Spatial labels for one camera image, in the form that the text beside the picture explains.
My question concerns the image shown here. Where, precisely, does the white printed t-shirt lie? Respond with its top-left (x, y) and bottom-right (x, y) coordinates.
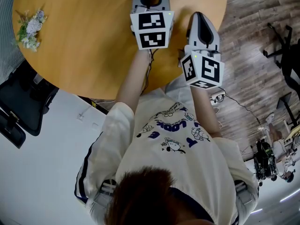
top-left (74, 85), bottom-right (260, 225)

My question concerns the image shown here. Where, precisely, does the white and purple flower bouquet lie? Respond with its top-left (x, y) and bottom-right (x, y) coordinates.
top-left (12, 7), bottom-right (48, 53)

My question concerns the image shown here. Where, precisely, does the black wheeled machine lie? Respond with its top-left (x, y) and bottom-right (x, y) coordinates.
top-left (253, 139), bottom-right (278, 182)

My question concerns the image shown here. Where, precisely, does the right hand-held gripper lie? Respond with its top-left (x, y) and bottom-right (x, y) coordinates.
top-left (180, 11), bottom-right (225, 90)

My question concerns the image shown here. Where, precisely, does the black chair base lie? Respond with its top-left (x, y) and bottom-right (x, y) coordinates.
top-left (262, 22), bottom-right (300, 91)

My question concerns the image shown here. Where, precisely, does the black office chair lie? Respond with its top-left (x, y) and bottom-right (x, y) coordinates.
top-left (0, 60), bottom-right (60, 150)

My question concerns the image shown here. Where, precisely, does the black floor cable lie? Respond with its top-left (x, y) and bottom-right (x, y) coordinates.
top-left (224, 94), bottom-right (261, 124)

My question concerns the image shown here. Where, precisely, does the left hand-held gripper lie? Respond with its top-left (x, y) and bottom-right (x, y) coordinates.
top-left (130, 0), bottom-right (175, 50)

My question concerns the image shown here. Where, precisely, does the person's right forearm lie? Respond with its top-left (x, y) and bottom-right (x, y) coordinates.
top-left (189, 84), bottom-right (223, 138)

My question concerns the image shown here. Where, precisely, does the person's left forearm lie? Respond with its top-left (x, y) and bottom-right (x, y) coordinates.
top-left (115, 48), bottom-right (153, 118)

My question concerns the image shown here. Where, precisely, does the black floor stand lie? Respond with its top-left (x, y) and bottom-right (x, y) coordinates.
top-left (276, 91), bottom-right (300, 128)

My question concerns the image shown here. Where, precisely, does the grey shoulder strap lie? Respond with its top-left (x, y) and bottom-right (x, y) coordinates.
top-left (100, 179), bottom-right (117, 197)
top-left (233, 180), bottom-right (249, 204)

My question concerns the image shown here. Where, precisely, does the white power strip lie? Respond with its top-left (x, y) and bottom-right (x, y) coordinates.
top-left (209, 92), bottom-right (227, 105)

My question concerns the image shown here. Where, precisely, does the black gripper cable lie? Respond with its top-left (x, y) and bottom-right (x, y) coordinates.
top-left (140, 48), bottom-right (156, 96)

